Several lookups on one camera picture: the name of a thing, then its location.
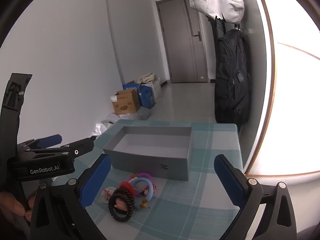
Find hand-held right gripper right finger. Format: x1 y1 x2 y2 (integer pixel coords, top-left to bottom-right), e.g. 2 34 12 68
214 154 298 240

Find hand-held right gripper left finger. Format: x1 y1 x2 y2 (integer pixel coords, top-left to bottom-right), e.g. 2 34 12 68
29 153 112 240

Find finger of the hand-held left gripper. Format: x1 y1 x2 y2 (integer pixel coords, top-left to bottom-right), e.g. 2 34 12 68
16 134 63 153
24 136 97 162

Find white round badge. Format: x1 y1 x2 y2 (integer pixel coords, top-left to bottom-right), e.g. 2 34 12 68
101 187 117 204

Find black beaded bracelet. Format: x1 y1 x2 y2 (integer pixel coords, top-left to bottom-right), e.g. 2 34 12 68
108 187 136 222

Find grey cardboard box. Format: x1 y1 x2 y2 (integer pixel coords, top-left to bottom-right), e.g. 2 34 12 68
102 126 193 182

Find purple bracelet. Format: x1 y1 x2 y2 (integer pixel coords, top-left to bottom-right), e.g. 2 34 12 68
128 172 153 184

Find light blue bracelet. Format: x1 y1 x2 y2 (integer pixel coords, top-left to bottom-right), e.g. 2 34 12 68
129 177 155 201

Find person's left hand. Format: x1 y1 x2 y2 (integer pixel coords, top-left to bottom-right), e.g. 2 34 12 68
0 191 36 230

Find teal checkered tablecloth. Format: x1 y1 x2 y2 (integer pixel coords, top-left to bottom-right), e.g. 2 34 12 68
22 119 244 240

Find white plastic bags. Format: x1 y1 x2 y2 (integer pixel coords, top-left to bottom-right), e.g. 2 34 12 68
91 112 150 137

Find brown cardboard carton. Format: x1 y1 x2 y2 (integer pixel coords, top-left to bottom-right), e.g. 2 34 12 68
111 88 140 114

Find blue printed carton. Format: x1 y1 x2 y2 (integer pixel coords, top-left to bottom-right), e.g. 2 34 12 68
138 84 156 110

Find gold-framed window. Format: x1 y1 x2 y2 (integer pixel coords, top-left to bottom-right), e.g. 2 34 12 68
246 0 320 178

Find black jacket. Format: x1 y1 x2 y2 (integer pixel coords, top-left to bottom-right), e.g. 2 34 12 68
214 29 251 125

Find grey door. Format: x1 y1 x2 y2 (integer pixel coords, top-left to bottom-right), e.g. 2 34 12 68
156 0 209 84

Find white backpack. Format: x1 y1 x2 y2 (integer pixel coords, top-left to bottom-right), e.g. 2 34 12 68
187 0 245 23

